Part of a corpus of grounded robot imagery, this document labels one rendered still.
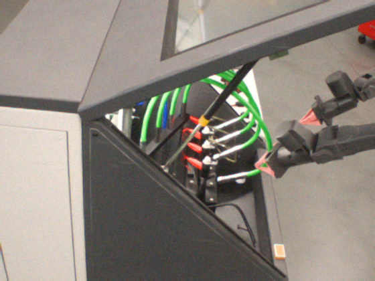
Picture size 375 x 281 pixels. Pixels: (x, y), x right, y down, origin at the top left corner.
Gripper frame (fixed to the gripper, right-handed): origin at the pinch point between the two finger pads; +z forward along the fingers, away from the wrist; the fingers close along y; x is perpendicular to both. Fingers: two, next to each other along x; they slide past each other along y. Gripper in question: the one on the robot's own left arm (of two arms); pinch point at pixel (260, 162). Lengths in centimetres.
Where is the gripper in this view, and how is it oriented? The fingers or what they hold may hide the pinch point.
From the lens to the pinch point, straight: 139.1
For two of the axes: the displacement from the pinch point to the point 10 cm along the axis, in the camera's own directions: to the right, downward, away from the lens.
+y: -6.1, 5.7, -5.5
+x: 5.6, 8.0, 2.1
